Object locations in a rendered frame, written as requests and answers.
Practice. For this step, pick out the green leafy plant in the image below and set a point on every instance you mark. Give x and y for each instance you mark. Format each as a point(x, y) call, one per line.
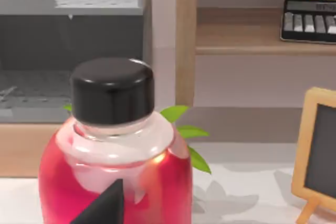
point(195, 140)

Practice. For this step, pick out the wooden open shelf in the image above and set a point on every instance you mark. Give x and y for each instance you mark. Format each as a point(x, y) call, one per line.
point(236, 40)

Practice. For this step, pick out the wooden framed blackboard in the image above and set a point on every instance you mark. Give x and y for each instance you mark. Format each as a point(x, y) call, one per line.
point(319, 153)

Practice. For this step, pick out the red bottle with black cap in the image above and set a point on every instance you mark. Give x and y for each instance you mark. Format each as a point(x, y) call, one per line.
point(113, 140)

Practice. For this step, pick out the black and grey calculator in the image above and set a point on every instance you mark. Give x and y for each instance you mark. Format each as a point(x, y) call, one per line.
point(308, 22)

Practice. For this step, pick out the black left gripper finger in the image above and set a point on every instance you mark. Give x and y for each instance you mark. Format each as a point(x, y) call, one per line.
point(111, 205)

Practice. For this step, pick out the pale wooden drawer front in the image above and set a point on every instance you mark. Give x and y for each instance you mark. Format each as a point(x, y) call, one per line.
point(23, 150)

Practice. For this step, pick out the grey pierced drawer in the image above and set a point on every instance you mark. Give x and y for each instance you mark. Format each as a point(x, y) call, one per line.
point(71, 24)

